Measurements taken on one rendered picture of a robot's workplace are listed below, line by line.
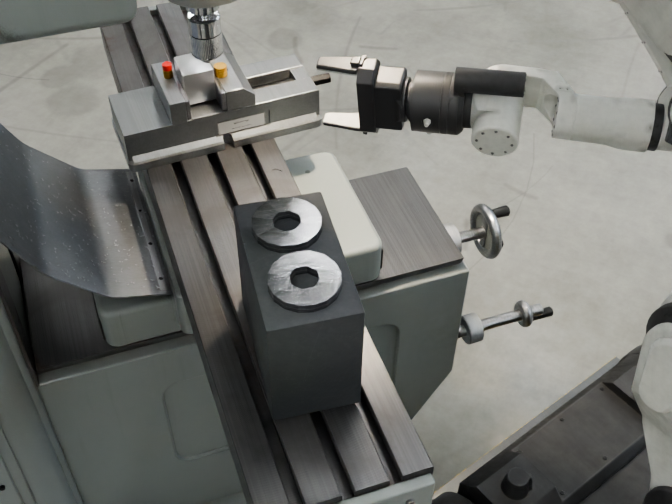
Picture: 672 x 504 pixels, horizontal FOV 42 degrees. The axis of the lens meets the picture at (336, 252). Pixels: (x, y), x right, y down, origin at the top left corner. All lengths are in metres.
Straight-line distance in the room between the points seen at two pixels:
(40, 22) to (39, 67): 2.46
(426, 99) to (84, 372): 0.73
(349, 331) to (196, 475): 0.89
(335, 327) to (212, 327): 0.28
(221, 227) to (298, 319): 0.41
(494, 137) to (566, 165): 1.87
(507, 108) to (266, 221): 0.37
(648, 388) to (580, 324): 1.33
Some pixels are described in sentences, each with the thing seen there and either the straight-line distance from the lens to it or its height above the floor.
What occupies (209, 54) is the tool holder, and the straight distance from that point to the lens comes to 1.33.
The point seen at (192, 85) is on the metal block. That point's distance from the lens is 1.52.
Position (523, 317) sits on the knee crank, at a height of 0.55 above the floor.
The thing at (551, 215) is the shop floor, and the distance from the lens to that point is 2.91.
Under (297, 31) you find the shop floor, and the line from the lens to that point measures 3.66.
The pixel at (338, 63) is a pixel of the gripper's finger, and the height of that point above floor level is 1.23.
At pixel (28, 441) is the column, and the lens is 1.59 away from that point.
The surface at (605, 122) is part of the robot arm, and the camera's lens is 1.27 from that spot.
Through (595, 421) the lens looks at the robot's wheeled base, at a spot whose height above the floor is 0.59.
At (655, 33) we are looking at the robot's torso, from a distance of 1.07.
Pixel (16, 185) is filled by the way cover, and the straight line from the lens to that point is 1.46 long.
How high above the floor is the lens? 1.95
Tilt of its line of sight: 46 degrees down
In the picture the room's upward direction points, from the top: 1 degrees clockwise
